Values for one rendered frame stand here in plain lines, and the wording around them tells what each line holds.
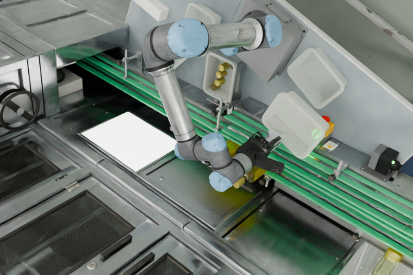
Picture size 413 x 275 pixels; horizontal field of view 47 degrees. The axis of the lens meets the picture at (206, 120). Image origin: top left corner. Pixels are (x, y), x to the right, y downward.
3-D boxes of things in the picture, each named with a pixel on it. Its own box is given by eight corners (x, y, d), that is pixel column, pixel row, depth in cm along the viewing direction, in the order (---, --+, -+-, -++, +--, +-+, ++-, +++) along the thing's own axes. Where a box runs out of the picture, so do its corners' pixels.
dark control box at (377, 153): (375, 158, 199) (367, 166, 194) (381, 142, 195) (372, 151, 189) (394, 167, 195) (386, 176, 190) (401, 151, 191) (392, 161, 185)
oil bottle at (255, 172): (267, 158, 222) (239, 179, 208) (269, 148, 219) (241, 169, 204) (276, 164, 219) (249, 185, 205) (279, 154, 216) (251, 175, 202)
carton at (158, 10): (138, -17, 254) (129, -15, 250) (169, 8, 246) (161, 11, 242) (136, -7, 258) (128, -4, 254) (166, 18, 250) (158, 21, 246)
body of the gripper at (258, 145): (259, 129, 176) (238, 145, 169) (276, 145, 173) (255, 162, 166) (253, 140, 182) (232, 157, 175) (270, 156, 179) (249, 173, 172)
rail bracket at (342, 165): (341, 164, 196) (325, 178, 187) (345, 150, 192) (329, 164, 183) (350, 169, 194) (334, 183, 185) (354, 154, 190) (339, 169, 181)
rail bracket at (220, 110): (224, 122, 231) (207, 132, 222) (228, 92, 222) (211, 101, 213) (228, 125, 229) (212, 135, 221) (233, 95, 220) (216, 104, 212)
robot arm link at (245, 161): (247, 169, 164) (241, 181, 170) (256, 162, 167) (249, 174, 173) (232, 154, 166) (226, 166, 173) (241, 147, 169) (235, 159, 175)
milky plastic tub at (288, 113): (293, 82, 178) (280, 89, 172) (338, 124, 172) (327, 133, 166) (271, 112, 189) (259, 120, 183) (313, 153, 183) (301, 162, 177)
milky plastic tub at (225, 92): (213, 86, 245) (202, 91, 239) (218, 46, 233) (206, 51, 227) (240, 99, 236) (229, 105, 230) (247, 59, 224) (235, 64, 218)
